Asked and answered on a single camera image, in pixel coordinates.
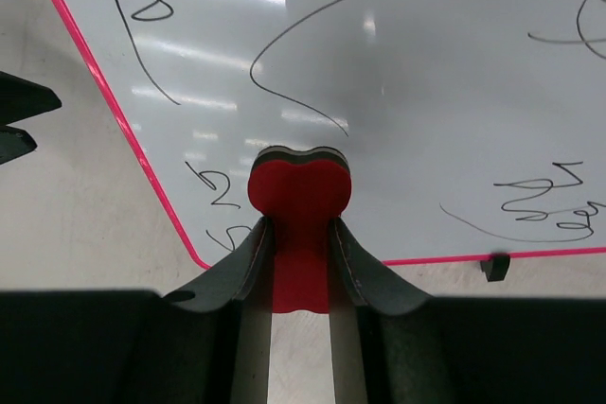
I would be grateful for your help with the pink framed whiteboard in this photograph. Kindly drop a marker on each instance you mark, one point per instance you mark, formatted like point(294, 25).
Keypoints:
point(470, 126)

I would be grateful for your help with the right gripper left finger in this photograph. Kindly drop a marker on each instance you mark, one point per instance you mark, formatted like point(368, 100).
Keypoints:
point(234, 300)

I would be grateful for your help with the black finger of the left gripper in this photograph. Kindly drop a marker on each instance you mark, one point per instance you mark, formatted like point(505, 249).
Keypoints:
point(21, 99)

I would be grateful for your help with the red whiteboard eraser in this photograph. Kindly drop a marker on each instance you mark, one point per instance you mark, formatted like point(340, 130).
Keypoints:
point(300, 192)

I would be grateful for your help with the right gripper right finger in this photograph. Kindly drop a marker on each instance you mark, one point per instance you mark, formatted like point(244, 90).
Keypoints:
point(363, 293)

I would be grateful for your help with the right black board foot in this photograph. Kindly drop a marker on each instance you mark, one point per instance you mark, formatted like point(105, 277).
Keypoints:
point(495, 267)

